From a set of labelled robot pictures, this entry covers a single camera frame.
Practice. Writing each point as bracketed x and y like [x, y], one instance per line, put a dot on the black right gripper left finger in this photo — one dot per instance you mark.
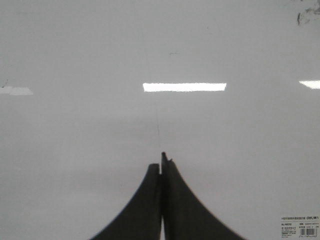
[141, 218]

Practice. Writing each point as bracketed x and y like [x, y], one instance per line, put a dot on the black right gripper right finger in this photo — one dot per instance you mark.
[184, 216]

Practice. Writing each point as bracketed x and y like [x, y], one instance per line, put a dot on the white whiteboard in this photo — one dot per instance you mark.
[93, 91]

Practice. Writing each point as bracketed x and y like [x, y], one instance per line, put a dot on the white product label sticker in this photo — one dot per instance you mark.
[304, 227]

